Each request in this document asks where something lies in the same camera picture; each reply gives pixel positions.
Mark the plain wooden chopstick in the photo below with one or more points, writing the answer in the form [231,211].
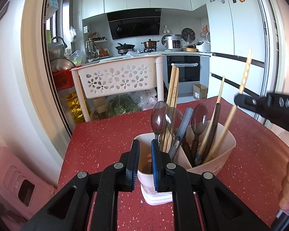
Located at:
[171,102]
[209,126]

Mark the black built-in oven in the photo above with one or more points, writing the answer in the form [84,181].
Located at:
[189,67]

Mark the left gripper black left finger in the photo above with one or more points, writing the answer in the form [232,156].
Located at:
[89,201]

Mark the yellow-patterned chopstick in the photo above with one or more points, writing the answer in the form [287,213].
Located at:
[219,142]

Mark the steel pot with lid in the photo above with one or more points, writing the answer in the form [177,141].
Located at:
[150,44]

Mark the small cardboard box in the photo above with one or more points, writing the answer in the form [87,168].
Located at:
[200,91]

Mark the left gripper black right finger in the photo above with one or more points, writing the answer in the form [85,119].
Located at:
[200,202]

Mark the white refrigerator with magnets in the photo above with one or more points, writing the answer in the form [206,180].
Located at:
[236,32]

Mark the pink flower-cutout storage cart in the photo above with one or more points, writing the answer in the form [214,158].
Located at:
[118,76]

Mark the black range hood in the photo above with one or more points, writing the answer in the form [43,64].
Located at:
[131,23]

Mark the blue-patterned end chopstick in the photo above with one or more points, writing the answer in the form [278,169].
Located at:
[212,132]

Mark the silver electric pressure cooker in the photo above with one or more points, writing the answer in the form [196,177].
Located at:
[173,42]

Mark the red plastic basket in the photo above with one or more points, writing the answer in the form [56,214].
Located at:
[63,79]

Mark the pink plastic utensil holder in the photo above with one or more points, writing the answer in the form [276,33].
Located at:
[146,178]

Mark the black wok on stove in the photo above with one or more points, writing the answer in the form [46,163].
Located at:
[124,48]

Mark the stacked pink plastic stools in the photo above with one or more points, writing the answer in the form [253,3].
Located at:
[22,192]

